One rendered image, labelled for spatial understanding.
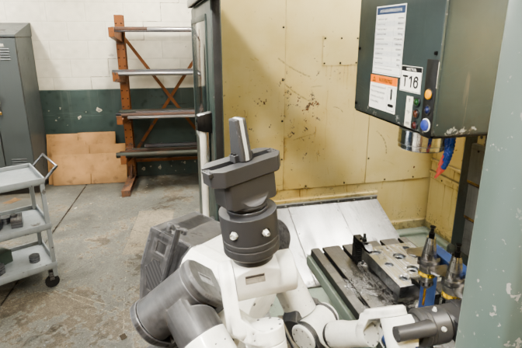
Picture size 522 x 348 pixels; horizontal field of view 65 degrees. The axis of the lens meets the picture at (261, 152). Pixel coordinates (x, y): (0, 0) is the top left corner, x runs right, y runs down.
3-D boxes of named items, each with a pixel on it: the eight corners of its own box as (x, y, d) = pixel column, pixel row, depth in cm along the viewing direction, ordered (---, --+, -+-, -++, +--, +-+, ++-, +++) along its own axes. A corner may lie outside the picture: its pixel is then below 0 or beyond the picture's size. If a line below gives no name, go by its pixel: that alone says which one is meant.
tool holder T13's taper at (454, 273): (466, 281, 111) (469, 259, 109) (450, 283, 110) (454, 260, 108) (457, 273, 115) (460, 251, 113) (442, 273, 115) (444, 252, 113)
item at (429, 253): (440, 260, 121) (442, 240, 119) (425, 261, 121) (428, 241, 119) (432, 252, 125) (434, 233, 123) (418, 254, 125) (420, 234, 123)
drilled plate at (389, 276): (398, 298, 150) (400, 287, 148) (361, 258, 177) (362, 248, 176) (453, 290, 155) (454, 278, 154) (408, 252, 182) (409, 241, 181)
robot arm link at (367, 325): (420, 343, 97) (374, 345, 106) (410, 303, 100) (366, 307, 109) (404, 348, 93) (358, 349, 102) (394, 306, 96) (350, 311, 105)
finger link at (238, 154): (242, 120, 56) (248, 161, 58) (231, 116, 59) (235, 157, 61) (233, 122, 56) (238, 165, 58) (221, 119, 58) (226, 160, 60)
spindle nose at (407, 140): (455, 153, 137) (460, 117, 134) (409, 154, 135) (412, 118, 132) (431, 140, 152) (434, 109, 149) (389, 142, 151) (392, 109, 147)
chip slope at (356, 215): (270, 318, 188) (271, 267, 181) (241, 247, 250) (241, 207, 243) (440, 290, 209) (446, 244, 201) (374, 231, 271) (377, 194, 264)
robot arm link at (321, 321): (359, 360, 101) (305, 360, 115) (378, 335, 108) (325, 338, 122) (339, 319, 102) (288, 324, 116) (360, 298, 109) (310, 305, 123)
